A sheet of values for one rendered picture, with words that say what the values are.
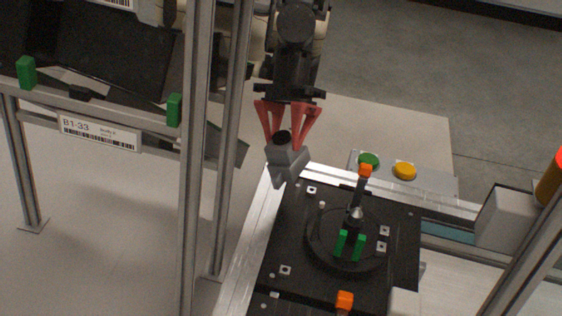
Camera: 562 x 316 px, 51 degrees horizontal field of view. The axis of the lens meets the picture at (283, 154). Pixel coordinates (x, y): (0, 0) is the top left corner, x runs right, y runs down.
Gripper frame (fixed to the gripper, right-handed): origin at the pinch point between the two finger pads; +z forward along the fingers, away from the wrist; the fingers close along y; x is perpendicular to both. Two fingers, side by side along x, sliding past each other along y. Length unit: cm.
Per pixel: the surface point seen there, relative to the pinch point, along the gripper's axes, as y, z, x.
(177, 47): 8.0, -8.0, -35.1
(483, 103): -26, -36, 236
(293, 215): 0.6, 11.4, 4.6
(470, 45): -47, -74, 275
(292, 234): 2.4, 14.2, 2.0
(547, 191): 40.4, 2.2, -10.9
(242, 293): 1.2, 22.3, -8.5
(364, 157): 4.2, 0.6, 22.4
